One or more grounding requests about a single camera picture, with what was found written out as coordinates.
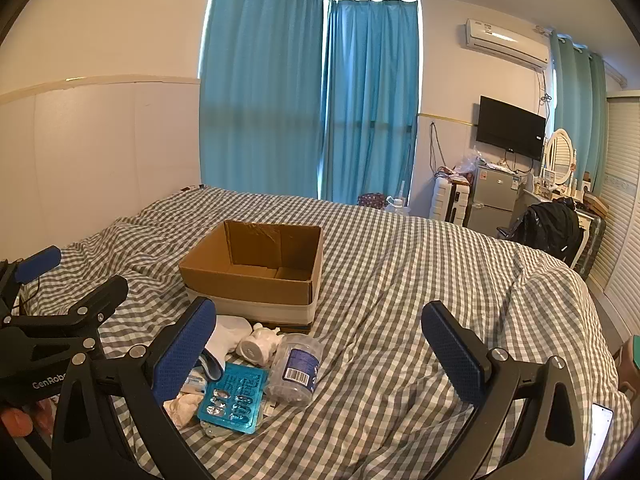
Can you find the blue pill blister pack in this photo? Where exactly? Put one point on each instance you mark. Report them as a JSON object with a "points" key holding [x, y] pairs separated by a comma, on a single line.
{"points": [[235, 395]]}

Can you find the white oval mirror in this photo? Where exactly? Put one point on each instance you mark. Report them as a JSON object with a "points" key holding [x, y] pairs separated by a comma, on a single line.
{"points": [[559, 155]]}

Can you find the silver small fridge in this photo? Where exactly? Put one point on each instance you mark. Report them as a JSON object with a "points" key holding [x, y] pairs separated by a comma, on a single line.
{"points": [[492, 200]]}

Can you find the white louvred wardrobe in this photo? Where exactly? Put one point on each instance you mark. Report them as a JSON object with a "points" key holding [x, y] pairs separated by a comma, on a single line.
{"points": [[622, 200]]}

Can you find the white smartphone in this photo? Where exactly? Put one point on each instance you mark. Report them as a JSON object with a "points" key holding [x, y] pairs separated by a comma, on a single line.
{"points": [[599, 435]]}

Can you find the white tissue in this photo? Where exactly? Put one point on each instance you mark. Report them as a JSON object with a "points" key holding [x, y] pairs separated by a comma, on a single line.
{"points": [[182, 410]]}

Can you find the white air conditioner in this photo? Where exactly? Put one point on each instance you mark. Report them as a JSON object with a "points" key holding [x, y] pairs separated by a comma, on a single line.
{"points": [[505, 42]]}

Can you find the dark floral bag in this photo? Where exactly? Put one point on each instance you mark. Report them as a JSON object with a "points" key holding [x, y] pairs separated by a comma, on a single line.
{"points": [[370, 201]]}

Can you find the black backpack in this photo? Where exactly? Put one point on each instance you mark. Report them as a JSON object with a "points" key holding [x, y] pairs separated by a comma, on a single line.
{"points": [[550, 232]]}

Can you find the white dressing table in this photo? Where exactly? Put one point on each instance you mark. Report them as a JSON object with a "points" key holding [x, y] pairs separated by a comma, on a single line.
{"points": [[592, 230]]}

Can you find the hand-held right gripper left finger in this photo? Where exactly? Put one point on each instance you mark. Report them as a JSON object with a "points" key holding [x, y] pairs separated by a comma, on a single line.
{"points": [[184, 352]]}

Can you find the person's left hand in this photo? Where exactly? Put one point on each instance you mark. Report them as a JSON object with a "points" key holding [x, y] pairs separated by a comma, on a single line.
{"points": [[15, 421]]}

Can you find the pale teal curtain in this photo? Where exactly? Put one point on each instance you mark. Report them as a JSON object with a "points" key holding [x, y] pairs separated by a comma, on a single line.
{"points": [[575, 110]]}

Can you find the small pale blue packet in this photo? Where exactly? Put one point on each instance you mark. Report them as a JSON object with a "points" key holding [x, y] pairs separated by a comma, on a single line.
{"points": [[195, 382]]}

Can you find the wide blue curtain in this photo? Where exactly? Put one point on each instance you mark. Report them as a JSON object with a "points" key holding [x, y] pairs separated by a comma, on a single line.
{"points": [[260, 85]]}

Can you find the white toy figurine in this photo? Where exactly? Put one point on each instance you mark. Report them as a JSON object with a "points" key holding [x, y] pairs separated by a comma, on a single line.
{"points": [[257, 345]]}

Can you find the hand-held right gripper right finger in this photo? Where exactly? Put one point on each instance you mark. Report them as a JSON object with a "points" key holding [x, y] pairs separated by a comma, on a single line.
{"points": [[452, 355]]}

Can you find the brown cardboard box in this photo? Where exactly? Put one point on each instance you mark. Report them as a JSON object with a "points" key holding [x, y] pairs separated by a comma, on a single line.
{"points": [[260, 290]]}

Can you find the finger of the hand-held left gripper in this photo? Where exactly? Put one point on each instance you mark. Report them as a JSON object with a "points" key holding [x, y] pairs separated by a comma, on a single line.
{"points": [[40, 262], [100, 297]]}

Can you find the dark green object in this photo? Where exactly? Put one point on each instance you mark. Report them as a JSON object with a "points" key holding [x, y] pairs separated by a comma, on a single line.
{"points": [[632, 355]]}

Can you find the clear water jug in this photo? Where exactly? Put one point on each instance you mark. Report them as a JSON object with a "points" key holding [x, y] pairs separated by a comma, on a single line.
{"points": [[395, 202]]}

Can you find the clear plastic bag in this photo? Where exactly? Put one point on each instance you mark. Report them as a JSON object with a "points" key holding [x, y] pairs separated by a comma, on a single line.
{"points": [[467, 162]]}

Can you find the black flat television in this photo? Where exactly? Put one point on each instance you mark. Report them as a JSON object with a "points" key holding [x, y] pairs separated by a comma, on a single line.
{"points": [[510, 127]]}

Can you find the white suitcase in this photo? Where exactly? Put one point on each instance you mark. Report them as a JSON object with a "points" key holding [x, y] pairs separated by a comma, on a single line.
{"points": [[447, 200]]}

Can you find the narrow blue curtain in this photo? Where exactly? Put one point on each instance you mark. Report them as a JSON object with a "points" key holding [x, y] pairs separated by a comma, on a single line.
{"points": [[370, 105]]}

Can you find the silver blister pack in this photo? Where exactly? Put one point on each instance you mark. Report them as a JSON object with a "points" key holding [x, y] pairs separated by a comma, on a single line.
{"points": [[220, 430]]}

